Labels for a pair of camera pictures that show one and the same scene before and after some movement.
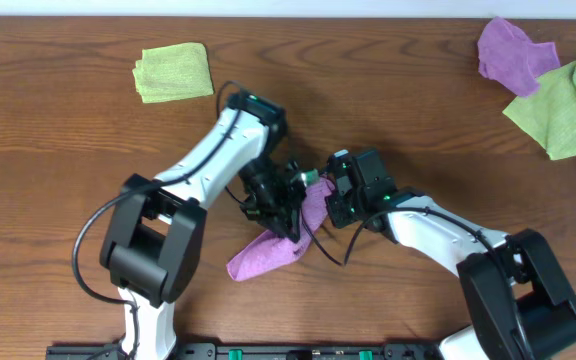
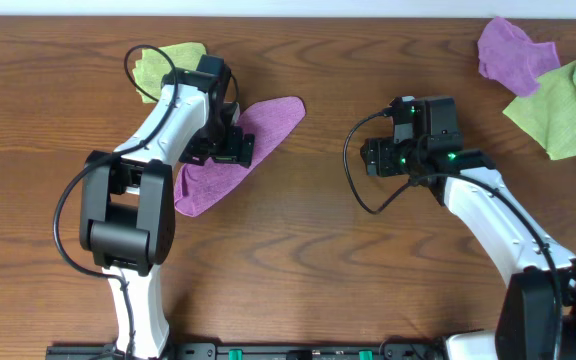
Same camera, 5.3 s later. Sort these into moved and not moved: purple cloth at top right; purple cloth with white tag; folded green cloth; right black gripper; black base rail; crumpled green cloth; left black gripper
Moved: purple cloth with white tag; left black gripper; right black gripper
Not moved: black base rail; purple cloth at top right; crumpled green cloth; folded green cloth
